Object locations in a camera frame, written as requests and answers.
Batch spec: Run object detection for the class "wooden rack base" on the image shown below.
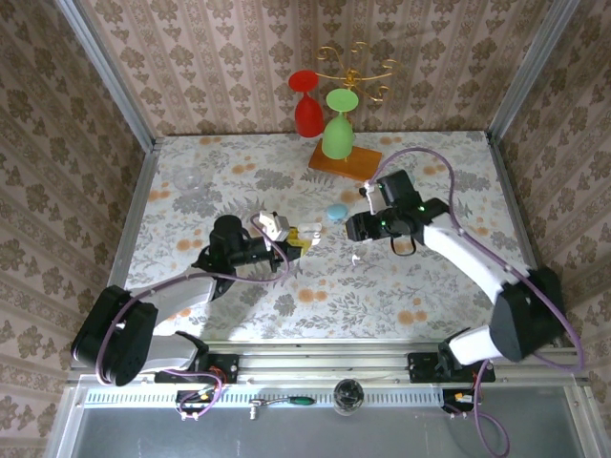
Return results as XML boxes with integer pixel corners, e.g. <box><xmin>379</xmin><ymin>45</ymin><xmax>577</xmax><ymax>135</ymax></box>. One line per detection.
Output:
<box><xmin>307</xmin><ymin>142</ymin><xmax>385</xmax><ymax>184</ymax></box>

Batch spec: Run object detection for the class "clear plastic cup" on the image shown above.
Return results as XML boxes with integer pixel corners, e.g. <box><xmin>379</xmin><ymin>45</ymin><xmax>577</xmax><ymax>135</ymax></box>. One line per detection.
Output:
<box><xmin>172</xmin><ymin>166</ymin><xmax>207</xmax><ymax>193</ymax></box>

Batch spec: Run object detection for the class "green wine glass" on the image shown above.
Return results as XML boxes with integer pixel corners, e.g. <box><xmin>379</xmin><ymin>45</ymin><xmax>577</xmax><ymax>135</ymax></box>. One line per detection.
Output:
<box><xmin>320</xmin><ymin>88</ymin><xmax>360</xmax><ymax>160</ymax></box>

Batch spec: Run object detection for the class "red wine glass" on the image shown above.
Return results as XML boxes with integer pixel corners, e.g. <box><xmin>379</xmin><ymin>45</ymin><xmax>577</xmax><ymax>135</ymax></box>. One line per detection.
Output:
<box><xmin>287</xmin><ymin>70</ymin><xmax>326</xmax><ymax>139</ymax></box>

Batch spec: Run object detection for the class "dark glass dome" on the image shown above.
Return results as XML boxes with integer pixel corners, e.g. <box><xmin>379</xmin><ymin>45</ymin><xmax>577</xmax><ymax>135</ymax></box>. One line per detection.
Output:
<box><xmin>332</xmin><ymin>378</ymin><xmax>367</xmax><ymax>417</ymax></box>

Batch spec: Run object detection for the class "black connector box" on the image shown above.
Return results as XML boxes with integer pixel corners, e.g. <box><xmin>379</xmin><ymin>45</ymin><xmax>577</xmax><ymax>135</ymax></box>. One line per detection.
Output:
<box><xmin>441</xmin><ymin>388</ymin><xmax>479</xmax><ymax>415</ymax></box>
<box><xmin>175</xmin><ymin>388</ymin><xmax>221</xmax><ymax>415</ymax></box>

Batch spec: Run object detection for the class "grey metal tray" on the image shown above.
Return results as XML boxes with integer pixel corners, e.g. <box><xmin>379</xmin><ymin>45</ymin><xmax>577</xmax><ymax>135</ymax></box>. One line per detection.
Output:
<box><xmin>45</xmin><ymin>374</ymin><xmax>611</xmax><ymax>458</ymax></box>

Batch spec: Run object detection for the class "black cable loop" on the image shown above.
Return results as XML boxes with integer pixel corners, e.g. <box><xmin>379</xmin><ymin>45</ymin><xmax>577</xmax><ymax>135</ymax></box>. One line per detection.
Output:
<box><xmin>389</xmin><ymin>232</ymin><xmax>417</xmax><ymax>258</ymax></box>

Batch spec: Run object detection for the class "aluminium side rail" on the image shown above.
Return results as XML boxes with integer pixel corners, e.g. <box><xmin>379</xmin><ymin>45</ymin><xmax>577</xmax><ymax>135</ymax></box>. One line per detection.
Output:
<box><xmin>88</xmin><ymin>137</ymin><xmax>161</xmax><ymax>368</ymax></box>
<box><xmin>485</xmin><ymin>131</ymin><xmax>555</xmax><ymax>311</ymax></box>

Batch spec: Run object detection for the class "long aluminium mounting rail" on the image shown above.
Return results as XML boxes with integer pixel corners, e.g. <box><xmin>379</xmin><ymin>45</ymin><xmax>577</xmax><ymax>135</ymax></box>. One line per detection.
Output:
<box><xmin>69</xmin><ymin>339</ymin><xmax>591</xmax><ymax>385</ymax></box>

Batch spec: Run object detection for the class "gold wire glass rack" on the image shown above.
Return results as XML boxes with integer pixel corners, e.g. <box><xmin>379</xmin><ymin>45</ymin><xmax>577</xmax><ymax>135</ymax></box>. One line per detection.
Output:
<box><xmin>314</xmin><ymin>40</ymin><xmax>401</xmax><ymax>104</ymax></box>

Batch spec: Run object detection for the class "green handled ratchet screwdriver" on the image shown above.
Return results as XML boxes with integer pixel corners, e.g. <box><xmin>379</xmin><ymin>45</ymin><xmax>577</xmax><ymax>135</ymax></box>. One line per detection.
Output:
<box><xmin>247</xmin><ymin>394</ymin><xmax>315</xmax><ymax>421</ymax></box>

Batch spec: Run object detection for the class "perforated metal cable duct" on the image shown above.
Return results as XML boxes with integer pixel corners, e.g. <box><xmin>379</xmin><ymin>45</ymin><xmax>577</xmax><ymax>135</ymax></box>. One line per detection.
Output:
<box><xmin>83</xmin><ymin>386</ymin><xmax>481</xmax><ymax>407</ymax></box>

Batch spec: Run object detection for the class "aluminium frame post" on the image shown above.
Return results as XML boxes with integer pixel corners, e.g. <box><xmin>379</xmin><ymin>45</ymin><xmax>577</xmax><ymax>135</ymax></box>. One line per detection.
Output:
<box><xmin>487</xmin><ymin>0</ymin><xmax>581</xmax><ymax>139</ymax></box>
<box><xmin>54</xmin><ymin>0</ymin><xmax>158</xmax><ymax>153</ymax></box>

